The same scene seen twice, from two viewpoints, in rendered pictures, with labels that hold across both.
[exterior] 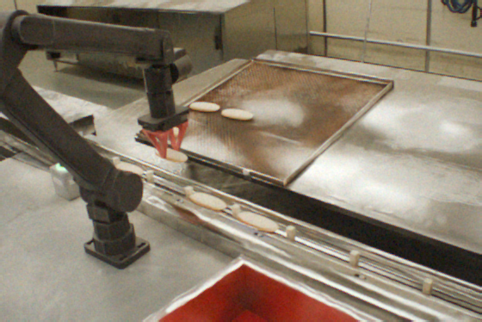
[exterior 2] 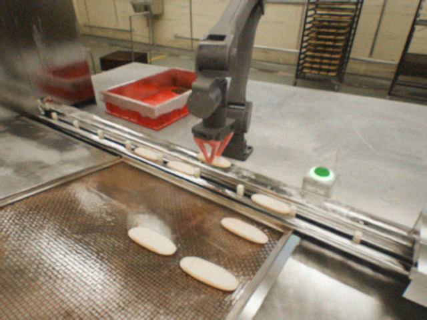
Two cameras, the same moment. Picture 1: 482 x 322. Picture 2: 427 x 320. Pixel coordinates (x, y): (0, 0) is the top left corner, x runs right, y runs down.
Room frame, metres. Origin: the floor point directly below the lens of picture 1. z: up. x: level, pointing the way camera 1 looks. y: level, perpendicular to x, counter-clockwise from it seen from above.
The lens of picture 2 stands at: (1.67, 0.02, 1.32)
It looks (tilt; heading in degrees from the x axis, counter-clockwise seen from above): 32 degrees down; 169
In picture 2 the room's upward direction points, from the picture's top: straight up
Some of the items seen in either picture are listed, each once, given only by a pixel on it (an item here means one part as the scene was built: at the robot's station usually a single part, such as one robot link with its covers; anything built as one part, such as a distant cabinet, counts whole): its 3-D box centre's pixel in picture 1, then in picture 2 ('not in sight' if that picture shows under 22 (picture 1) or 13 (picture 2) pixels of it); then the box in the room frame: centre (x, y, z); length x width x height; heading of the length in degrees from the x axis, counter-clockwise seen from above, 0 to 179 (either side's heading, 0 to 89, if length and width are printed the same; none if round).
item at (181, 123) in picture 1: (169, 134); (212, 144); (1.07, 0.14, 0.98); 0.07 x 0.07 x 0.09; 45
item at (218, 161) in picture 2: (169, 153); (213, 159); (1.07, 0.14, 0.93); 0.10 x 0.04 x 0.01; 46
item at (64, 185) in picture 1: (72, 184); (317, 191); (1.14, 0.41, 0.84); 0.08 x 0.08 x 0.11; 45
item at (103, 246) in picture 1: (113, 233); (233, 141); (0.87, 0.25, 0.86); 0.12 x 0.09 x 0.08; 51
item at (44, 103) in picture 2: not in sight; (45, 105); (0.49, -0.42, 0.90); 0.06 x 0.01 x 0.06; 135
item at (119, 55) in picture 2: not in sight; (124, 48); (-2.79, -0.38, 0.46); 0.66 x 0.60 x 0.93; 62
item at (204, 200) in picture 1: (207, 200); (181, 167); (0.98, 0.06, 0.86); 0.10 x 0.04 x 0.01; 45
